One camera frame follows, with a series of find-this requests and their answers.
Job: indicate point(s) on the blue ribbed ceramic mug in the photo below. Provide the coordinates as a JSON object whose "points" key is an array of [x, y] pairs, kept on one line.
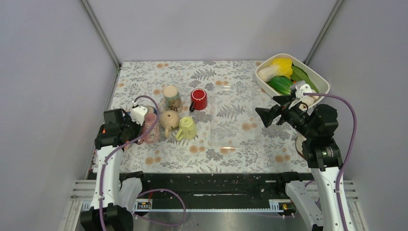
{"points": [[151, 110]]}

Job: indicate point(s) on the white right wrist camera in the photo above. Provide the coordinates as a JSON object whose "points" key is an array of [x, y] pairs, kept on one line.
{"points": [[298, 91]]}

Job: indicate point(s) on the green bok choy toy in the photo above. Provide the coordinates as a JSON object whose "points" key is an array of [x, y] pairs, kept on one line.
{"points": [[281, 84]]}

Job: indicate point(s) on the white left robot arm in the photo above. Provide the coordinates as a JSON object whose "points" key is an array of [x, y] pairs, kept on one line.
{"points": [[113, 199]]}

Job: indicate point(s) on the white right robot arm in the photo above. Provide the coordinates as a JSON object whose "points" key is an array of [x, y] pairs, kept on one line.
{"points": [[323, 157]]}

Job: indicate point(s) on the dark green leaf vegetable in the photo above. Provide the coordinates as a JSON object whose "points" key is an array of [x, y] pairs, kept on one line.
{"points": [[299, 74]]}

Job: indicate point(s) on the yellow-green ceramic mug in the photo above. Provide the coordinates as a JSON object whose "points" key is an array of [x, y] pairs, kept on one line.
{"points": [[187, 129]]}

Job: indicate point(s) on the white mushroom toy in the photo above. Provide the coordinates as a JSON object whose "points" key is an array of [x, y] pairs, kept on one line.
{"points": [[309, 100]]}

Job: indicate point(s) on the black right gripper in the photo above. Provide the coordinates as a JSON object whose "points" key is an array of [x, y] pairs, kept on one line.
{"points": [[268, 114]]}

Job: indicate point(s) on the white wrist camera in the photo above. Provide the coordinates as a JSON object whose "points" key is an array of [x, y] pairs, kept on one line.
{"points": [[138, 114], [298, 91]]}

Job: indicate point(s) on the right aluminium frame post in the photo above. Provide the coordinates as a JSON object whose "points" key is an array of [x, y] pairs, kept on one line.
{"points": [[325, 28]]}

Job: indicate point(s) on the yellow napa cabbage toy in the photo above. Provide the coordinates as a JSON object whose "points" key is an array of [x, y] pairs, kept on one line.
{"points": [[278, 67]]}

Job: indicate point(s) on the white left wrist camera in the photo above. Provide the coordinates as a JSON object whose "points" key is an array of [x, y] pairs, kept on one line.
{"points": [[138, 114]]}

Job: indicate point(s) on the clear plastic tray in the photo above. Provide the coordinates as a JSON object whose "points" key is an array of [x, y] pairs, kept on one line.
{"points": [[235, 124]]}

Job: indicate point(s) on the cream floral ceramic mug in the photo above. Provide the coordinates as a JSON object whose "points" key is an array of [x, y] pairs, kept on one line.
{"points": [[171, 99]]}

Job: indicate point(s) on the white vegetable basin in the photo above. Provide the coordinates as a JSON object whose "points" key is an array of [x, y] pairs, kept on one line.
{"points": [[321, 84]]}

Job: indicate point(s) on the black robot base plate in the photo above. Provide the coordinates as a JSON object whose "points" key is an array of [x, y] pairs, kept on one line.
{"points": [[200, 191]]}

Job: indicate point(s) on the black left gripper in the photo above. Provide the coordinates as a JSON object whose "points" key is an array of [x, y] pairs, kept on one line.
{"points": [[138, 126]]}

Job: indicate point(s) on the red ceramic mug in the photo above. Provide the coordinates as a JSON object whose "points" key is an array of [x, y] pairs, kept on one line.
{"points": [[198, 100]]}

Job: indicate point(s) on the aluminium corner frame post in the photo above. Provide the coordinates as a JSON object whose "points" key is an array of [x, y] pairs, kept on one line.
{"points": [[98, 27]]}

